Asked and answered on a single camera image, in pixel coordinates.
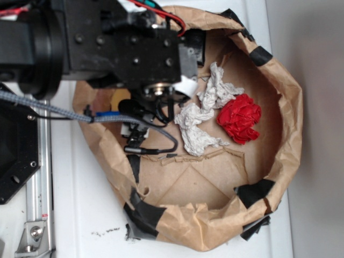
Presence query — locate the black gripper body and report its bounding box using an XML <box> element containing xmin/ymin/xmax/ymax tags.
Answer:
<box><xmin>63</xmin><ymin>1</ymin><xmax>198</xmax><ymax>102</ymax></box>

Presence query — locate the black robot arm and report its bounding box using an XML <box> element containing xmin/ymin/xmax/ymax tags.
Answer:
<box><xmin>1</xmin><ymin>1</ymin><xmax>198</xmax><ymax>101</ymax></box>

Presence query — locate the white crumpled paper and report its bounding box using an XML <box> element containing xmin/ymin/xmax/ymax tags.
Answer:
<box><xmin>174</xmin><ymin>62</ymin><xmax>245</xmax><ymax>156</ymax></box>

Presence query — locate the red crumpled paper ball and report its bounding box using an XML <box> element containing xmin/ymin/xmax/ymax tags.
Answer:
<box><xmin>216</xmin><ymin>94</ymin><xmax>262</xmax><ymax>145</ymax></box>

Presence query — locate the brown paper bag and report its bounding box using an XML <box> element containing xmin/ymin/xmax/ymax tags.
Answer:
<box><xmin>80</xmin><ymin>6</ymin><xmax>303</xmax><ymax>252</ymax></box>

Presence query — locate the red wire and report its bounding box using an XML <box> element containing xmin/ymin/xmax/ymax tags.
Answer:
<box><xmin>128</xmin><ymin>0</ymin><xmax>187</xmax><ymax>38</ymax></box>

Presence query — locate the grey braided cable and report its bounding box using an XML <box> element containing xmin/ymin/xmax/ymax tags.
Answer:
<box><xmin>0</xmin><ymin>90</ymin><xmax>178</xmax><ymax>155</ymax></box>

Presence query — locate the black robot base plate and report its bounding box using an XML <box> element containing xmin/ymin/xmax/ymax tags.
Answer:
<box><xmin>1</xmin><ymin>100</ymin><xmax>40</xmax><ymax>205</ymax></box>

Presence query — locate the aluminium rail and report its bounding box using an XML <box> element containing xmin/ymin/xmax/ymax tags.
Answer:
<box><xmin>14</xmin><ymin>118</ymin><xmax>56</xmax><ymax>257</ymax></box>

